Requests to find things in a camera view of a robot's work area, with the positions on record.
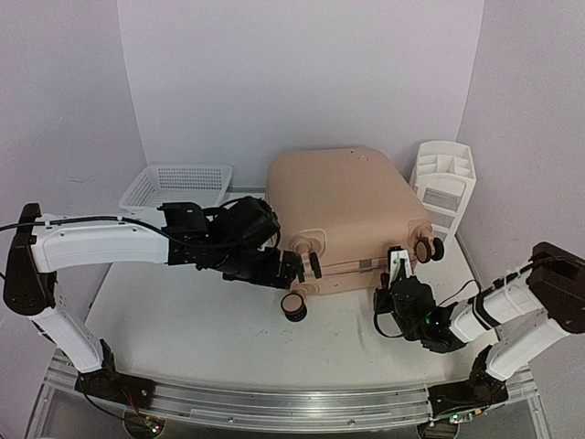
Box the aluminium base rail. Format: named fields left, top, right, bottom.
left=26, top=355, right=550, bottom=438

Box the pink hard-shell suitcase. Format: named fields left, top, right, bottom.
left=266, top=147, right=444, bottom=321

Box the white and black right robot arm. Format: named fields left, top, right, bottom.
left=373, top=242, right=584, bottom=405

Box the white desktop drawer organizer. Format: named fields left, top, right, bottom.
left=409, top=141, right=476, bottom=247

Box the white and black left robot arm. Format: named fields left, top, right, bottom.
left=3, top=197, right=304, bottom=400

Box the white perforated plastic basket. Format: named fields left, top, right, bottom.
left=119, top=164, right=233, bottom=211

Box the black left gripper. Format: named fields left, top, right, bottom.
left=211, top=243, right=298, bottom=292

